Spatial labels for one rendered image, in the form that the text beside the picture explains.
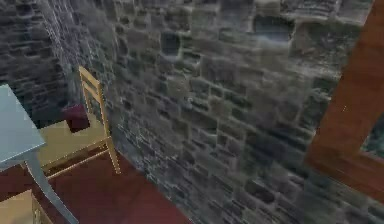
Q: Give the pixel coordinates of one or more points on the dark red book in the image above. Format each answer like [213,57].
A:
[76,117]

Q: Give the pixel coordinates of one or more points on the pale grey table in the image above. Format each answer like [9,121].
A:
[15,130]

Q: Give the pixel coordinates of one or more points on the brown wooden window frame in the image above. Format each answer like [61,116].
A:
[353,110]

